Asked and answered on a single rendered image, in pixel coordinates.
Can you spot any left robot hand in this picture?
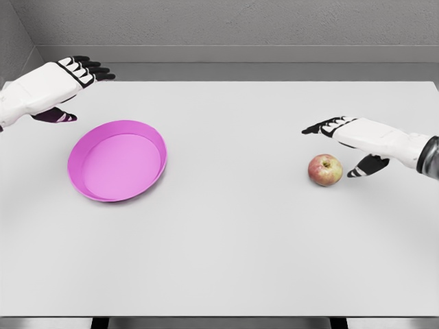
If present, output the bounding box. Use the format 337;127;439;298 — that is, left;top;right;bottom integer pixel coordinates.
12;56;117;124

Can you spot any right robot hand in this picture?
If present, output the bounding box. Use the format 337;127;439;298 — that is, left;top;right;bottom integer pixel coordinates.
301;117;407;178

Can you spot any red-green apple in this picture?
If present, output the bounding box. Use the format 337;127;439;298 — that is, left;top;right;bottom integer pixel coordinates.
307;154;344;188

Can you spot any pink round plate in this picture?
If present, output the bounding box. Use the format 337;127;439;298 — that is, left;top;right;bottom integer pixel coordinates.
67;119;169;205

